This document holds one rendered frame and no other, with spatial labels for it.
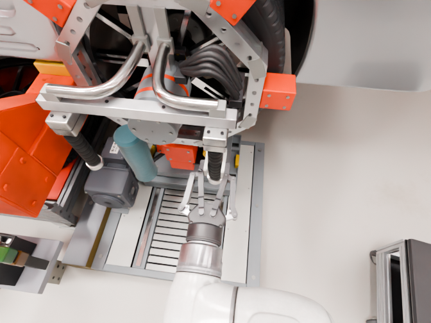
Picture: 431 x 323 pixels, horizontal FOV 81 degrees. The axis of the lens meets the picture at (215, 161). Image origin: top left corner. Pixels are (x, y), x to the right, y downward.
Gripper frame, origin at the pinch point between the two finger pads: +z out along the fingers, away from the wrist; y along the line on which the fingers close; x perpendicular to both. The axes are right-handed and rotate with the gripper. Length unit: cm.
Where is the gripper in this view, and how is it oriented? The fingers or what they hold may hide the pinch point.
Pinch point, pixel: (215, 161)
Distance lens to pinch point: 62.5
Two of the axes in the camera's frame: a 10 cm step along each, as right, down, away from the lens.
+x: 0.0, -5.0, -8.6
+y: 9.9, 1.1, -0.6
